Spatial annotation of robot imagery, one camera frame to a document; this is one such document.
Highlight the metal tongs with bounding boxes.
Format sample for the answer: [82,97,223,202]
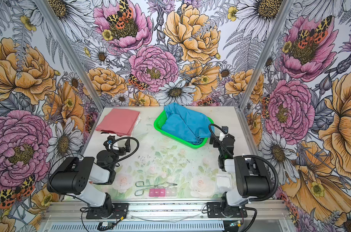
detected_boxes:
[134,181,178,196]

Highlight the black cable conduit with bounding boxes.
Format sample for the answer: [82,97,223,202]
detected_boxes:
[99,137,140,169]
[208,124,280,202]

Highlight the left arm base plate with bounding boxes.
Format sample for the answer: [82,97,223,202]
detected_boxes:
[86,203,129,219]

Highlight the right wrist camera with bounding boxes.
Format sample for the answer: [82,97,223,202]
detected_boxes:
[219,126,229,135]

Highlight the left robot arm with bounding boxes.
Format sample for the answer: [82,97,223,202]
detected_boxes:
[47,136,131,219]

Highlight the blue t-shirt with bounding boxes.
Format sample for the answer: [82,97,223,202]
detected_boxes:
[161,103,211,145]

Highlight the green plastic basket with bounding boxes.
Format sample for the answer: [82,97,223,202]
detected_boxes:
[154,110,213,149]

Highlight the folded pink t-shirt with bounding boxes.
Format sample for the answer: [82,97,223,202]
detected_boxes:
[95,108,140,135]

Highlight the aluminium front rail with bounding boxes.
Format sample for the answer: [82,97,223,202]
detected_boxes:
[42,198,290,222]

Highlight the pink pill organizer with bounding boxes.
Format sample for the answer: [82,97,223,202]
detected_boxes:
[149,188,177,197]

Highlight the right black cable conduit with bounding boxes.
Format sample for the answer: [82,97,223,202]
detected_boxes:
[208,124,280,202]

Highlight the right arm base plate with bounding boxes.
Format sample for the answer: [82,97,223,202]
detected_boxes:
[206,202,247,218]

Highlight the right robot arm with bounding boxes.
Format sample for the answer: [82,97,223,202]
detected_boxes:
[207,134,279,218]

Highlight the white gauze packet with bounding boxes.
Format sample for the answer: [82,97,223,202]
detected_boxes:
[216,174,233,193]

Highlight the left black cable conduit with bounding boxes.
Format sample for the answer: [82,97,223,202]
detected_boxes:
[99,137,140,169]

